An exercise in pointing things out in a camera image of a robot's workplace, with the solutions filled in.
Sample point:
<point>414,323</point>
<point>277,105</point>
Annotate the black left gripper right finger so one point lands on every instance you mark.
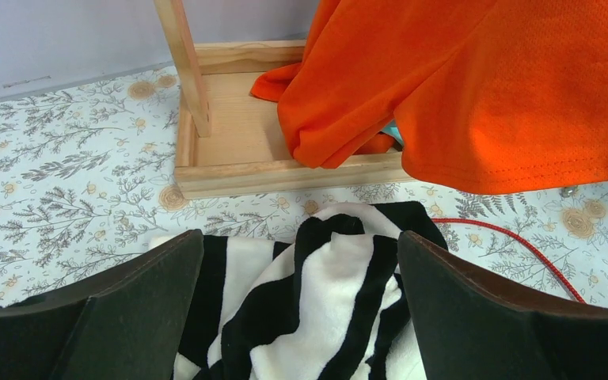
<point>471,323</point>

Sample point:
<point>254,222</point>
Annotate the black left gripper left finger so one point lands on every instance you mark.
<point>122,323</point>

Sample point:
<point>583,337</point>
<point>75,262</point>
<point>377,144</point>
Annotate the black white striped plush cloth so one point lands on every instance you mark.
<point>329,305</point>

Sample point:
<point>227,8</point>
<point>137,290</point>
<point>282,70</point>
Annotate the wooden clothes rack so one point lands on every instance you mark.
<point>228,142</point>

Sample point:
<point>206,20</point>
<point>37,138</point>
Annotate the teal shirt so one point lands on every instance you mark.
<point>392,130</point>

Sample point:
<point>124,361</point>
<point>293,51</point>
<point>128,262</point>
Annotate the orange shirt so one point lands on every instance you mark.
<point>489,97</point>

